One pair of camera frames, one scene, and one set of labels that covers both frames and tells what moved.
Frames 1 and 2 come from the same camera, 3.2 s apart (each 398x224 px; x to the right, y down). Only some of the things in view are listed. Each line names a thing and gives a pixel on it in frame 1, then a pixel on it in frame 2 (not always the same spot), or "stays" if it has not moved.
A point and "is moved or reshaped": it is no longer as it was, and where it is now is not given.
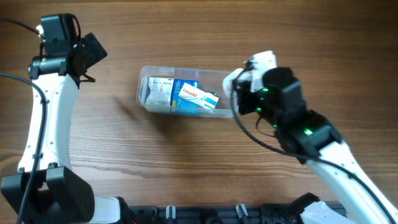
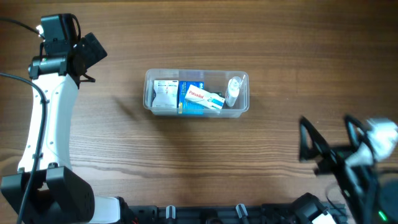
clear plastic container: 184,91 stays
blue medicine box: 180,105 is moved or reshaped
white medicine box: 160,92 is moved or reshaped
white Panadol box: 193,93 is moved or reshaped
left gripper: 92,48 stays
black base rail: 214,214 stays
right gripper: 246,95 -> 334,156
